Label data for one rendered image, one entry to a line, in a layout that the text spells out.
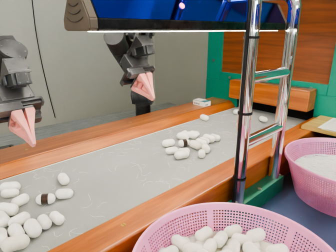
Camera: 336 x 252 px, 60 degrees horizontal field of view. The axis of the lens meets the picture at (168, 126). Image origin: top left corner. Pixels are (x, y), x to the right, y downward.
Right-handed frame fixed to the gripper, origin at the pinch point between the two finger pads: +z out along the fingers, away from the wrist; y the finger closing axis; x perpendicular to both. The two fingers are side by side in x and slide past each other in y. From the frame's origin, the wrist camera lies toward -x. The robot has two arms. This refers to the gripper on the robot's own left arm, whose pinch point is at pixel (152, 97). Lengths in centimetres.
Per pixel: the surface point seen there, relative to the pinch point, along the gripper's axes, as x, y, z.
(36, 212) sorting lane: -1.7, -40.6, 19.5
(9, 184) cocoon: 3.2, -41.8, 10.8
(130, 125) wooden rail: 10.4, -4.3, 1.7
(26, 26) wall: 106, 33, -156
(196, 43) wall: 69, 150, -90
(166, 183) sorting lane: -7.0, -17.4, 25.8
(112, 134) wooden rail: 9.0, -12.2, 3.7
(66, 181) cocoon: 0.5, -32.8, 15.1
